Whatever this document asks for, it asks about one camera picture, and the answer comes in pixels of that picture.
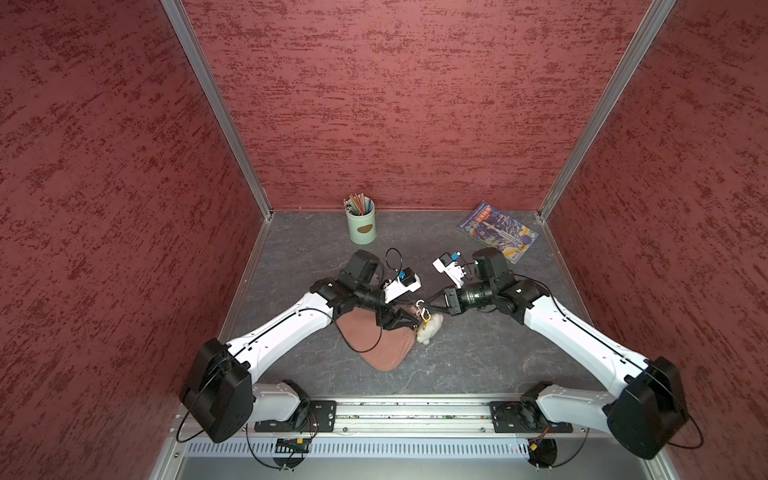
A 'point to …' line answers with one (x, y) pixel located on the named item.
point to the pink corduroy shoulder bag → (383, 349)
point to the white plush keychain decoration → (428, 327)
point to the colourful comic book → (494, 228)
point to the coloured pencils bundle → (358, 204)
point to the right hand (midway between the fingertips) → (427, 311)
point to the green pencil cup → (362, 228)
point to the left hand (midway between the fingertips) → (409, 314)
